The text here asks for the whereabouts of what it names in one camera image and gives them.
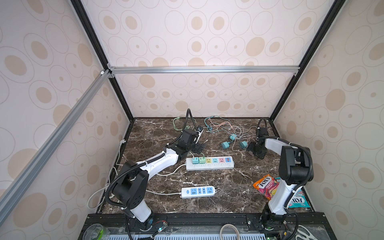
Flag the green charger plug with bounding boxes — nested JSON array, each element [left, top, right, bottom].
[[199, 157, 206, 164]]

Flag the long white power strip pastel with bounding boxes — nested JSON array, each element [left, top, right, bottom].
[[186, 156, 235, 171]]

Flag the short white power strip blue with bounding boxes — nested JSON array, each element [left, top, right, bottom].
[[181, 186, 217, 199]]

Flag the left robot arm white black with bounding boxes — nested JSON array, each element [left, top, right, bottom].
[[105, 126, 204, 225]]

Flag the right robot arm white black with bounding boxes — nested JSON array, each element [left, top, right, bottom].
[[247, 127, 314, 220]]

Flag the orange Fox's candy bag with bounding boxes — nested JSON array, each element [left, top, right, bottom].
[[253, 174, 279, 200]]

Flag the green Fox's candy bag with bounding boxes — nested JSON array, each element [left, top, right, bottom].
[[270, 177, 310, 212]]

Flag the white scissors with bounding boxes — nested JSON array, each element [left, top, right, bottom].
[[295, 225, 318, 240]]

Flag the clear plastic cup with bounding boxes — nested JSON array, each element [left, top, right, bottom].
[[83, 224, 110, 240]]

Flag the green charging cable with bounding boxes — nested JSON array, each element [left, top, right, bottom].
[[172, 116, 193, 132]]

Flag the white usb cable bundle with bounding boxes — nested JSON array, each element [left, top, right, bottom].
[[230, 124, 259, 143]]

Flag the teal multi-head cable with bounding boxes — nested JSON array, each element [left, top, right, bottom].
[[203, 115, 224, 133]]

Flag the silver aluminium rail horizontal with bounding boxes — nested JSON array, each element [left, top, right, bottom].
[[111, 66, 300, 75]]

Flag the grey looped cable front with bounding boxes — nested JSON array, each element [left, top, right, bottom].
[[219, 223, 241, 240]]

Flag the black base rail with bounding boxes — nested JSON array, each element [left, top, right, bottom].
[[79, 212, 337, 240]]

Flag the silver aluminium rail diagonal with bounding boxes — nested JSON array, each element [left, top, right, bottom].
[[1, 69, 112, 225]]

